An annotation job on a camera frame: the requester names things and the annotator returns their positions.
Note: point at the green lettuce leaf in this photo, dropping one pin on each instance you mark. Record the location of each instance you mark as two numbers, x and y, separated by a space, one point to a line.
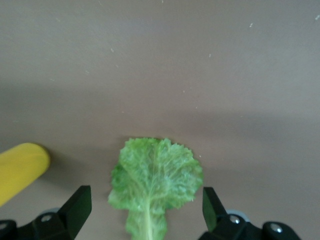
155 180

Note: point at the yellow squeeze bottle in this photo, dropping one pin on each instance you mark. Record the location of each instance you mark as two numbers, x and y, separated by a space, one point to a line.
20 170

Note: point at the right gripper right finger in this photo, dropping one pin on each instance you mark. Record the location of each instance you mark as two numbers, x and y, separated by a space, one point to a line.
235 230

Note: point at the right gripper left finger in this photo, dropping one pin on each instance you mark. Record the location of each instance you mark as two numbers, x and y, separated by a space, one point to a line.
50 227

